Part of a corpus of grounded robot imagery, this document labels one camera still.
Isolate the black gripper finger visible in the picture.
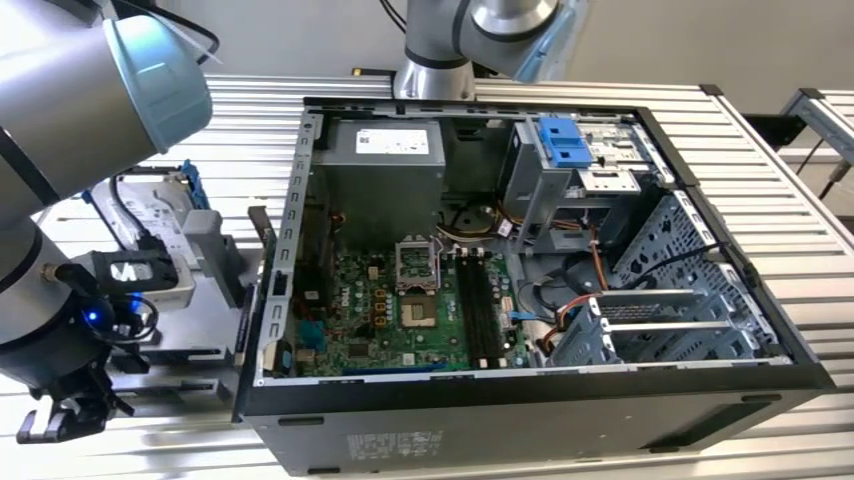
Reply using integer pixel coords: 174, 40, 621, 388
73, 367, 135, 434
17, 394, 79, 445

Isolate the black RAM slot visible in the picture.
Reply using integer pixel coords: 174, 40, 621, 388
473, 247, 509, 371
456, 247, 488, 371

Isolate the grey parts rack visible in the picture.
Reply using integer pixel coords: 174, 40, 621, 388
110, 209, 266, 416

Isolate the silver hard disk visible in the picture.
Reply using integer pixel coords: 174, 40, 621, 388
86, 167, 202, 261

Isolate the teal port block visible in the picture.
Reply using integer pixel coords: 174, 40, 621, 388
297, 322, 329, 349

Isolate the green motherboard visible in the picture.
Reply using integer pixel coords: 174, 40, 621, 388
293, 244, 536, 379

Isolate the graphics card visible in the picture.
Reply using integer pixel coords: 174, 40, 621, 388
245, 204, 282, 306

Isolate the blue expansion slot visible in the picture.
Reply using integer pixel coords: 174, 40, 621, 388
342, 360, 450, 377

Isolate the CPU socket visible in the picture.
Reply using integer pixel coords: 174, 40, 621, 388
398, 292, 442, 329

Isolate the metal socket cover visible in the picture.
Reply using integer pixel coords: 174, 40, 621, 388
394, 234, 446, 296

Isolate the black open PC case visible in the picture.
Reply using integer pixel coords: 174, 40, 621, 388
230, 94, 840, 476

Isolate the grey power supply box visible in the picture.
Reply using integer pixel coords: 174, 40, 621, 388
313, 118, 448, 241

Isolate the round black fan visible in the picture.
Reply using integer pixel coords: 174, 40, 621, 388
444, 199, 502, 236

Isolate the grey metal disk bay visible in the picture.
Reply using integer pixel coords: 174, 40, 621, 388
504, 117, 660, 254

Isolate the metal drive cage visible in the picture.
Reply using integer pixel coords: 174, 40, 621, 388
550, 287, 762, 369

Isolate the blue plastic drive latch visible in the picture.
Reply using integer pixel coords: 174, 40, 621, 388
536, 115, 593, 169

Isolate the metal slat side table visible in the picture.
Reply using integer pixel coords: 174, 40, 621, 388
777, 88, 854, 166

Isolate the wire locking lever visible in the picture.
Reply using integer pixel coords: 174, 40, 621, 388
430, 234, 448, 286

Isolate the yellow white wire bundle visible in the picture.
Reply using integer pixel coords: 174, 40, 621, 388
437, 222, 500, 241

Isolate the black upright post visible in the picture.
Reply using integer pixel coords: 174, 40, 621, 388
110, 0, 159, 19

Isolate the coloured wire bundle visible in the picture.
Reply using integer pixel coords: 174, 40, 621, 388
544, 294, 602, 351

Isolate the orange wire bundle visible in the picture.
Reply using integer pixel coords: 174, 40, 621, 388
586, 222, 613, 294

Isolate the black wire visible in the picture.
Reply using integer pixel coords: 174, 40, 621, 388
633, 242, 722, 281

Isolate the black table bracket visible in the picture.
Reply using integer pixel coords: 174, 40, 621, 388
741, 113, 802, 147

